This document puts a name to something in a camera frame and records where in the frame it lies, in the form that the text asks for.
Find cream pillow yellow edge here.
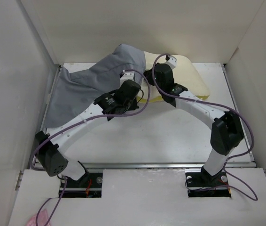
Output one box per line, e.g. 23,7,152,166
137,51,210,103

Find grey pillowcase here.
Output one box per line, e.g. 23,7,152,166
44,44,146,128

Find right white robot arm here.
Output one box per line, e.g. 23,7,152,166
143,63,244,186

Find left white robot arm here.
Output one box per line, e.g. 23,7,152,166
35,80,141,187

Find pink plastic bag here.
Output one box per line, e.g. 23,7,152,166
25,209,51,226

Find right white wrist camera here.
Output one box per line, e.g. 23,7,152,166
165,55,177,70

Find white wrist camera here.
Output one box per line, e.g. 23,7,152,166
120,70,135,83
165,55,177,70

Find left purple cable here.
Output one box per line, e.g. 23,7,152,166
29,69,151,225

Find purple cable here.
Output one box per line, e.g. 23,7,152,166
29,69,151,225
152,53,258,202

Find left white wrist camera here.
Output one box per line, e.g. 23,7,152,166
120,70,135,83

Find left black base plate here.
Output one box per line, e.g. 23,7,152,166
62,172,103,198

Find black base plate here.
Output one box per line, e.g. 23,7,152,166
185,172,231,198
62,172,103,198

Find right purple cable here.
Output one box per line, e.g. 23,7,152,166
152,53,258,202

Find aluminium rail frame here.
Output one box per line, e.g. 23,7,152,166
17,63,266,189

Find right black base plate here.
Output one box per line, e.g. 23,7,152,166
185,172,231,198

